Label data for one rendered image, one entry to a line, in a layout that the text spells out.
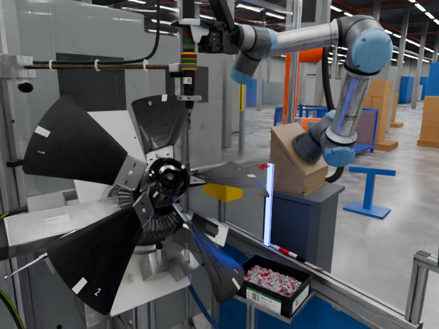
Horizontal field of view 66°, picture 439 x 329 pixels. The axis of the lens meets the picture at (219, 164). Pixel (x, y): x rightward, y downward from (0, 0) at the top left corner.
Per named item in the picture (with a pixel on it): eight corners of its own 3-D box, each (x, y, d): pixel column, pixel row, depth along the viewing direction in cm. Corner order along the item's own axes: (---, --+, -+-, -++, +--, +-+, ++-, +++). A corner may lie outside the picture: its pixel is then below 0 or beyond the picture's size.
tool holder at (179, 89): (166, 99, 95) (165, 63, 92) (176, 98, 101) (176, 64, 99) (196, 100, 92) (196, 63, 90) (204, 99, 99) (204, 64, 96)
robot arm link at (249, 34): (255, 23, 101) (237, 27, 107) (243, 21, 98) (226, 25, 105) (254, 49, 103) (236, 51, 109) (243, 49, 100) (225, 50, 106)
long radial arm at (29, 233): (109, 209, 108) (118, 194, 99) (115, 232, 106) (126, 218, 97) (2, 232, 91) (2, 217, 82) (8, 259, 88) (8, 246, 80)
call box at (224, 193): (202, 196, 154) (202, 173, 152) (220, 192, 160) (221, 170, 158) (225, 205, 142) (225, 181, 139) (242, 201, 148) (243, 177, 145)
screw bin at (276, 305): (227, 293, 109) (227, 273, 107) (253, 271, 122) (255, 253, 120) (289, 321, 96) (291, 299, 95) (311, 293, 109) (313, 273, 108)
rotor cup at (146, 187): (139, 223, 94) (155, 205, 85) (124, 177, 99) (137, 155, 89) (183, 211, 103) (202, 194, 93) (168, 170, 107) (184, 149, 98)
